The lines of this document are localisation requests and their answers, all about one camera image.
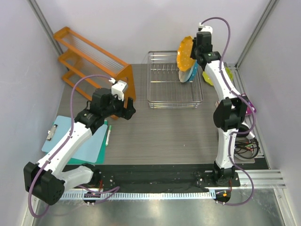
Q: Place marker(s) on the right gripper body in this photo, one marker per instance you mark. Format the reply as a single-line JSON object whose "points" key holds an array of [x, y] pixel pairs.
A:
{"points": [[197, 52]]}

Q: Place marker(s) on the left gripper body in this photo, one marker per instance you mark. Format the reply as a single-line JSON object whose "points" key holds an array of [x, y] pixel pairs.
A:
{"points": [[115, 108]]}

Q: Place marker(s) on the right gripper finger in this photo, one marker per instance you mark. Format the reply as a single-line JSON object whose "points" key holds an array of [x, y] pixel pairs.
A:
{"points": [[194, 42], [192, 55]]}

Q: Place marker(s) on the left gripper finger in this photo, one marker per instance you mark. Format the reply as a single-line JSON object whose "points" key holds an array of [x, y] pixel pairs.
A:
{"points": [[128, 114], [130, 105]]}

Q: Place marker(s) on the orange dotted plate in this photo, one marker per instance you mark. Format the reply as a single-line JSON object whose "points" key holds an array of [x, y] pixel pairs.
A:
{"points": [[183, 59]]}

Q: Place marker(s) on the blue dotted plate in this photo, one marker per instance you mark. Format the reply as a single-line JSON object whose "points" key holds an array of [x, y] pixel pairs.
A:
{"points": [[193, 72]]}

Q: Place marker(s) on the cream and blue plate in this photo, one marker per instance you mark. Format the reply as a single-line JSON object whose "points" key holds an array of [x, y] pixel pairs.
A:
{"points": [[184, 76]]}

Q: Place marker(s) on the green dotted plate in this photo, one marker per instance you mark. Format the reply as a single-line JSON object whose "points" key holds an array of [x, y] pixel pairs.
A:
{"points": [[208, 80]]}

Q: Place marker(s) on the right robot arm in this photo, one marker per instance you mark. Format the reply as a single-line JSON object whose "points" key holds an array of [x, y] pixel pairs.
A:
{"points": [[230, 112]]}

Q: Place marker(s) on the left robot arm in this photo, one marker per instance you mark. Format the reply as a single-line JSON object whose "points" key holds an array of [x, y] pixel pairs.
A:
{"points": [[46, 179]]}

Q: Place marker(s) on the orange wooden shelf rack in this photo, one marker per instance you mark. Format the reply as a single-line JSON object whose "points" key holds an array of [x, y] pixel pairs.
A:
{"points": [[83, 58]]}

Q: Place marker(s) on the green white marker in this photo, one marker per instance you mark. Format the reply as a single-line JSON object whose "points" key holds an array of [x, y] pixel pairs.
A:
{"points": [[108, 135]]}

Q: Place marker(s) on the green folder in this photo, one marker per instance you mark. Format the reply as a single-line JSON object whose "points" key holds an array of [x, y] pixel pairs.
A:
{"points": [[93, 150]]}

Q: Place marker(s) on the light blue clipboard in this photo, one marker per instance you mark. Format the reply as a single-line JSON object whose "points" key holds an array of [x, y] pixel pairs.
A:
{"points": [[63, 125]]}

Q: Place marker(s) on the white headphones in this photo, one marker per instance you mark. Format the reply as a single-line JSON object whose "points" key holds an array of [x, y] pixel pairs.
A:
{"points": [[243, 128]]}

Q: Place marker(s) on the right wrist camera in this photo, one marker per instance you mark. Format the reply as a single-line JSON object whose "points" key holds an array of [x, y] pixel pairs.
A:
{"points": [[205, 28]]}

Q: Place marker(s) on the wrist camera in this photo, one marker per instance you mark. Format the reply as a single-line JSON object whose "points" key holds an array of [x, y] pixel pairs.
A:
{"points": [[205, 28], [118, 88]]}

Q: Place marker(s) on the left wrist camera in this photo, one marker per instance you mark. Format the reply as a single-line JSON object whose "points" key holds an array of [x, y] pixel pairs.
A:
{"points": [[118, 88]]}

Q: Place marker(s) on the metal wire dish rack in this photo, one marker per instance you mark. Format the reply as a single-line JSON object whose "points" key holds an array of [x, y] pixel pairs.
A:
{"points": [[165, 90]]}

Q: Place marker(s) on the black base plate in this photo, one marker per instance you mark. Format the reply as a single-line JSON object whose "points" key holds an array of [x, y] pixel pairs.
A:
{"points": [[159, 178]]}

